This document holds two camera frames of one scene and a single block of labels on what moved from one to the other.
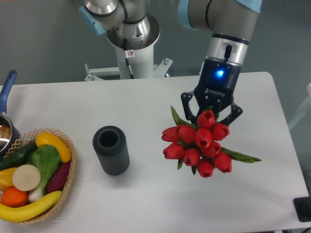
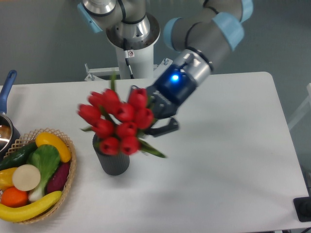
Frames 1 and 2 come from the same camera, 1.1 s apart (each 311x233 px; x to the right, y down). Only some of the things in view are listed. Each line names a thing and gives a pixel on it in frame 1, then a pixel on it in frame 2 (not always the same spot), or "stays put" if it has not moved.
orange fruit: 12,197 stays put
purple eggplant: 57,182 stays put
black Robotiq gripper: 217,80 to 166,95
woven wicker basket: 31,138 stays put
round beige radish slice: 26,177 stays put
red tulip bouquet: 199,146 to 119,127
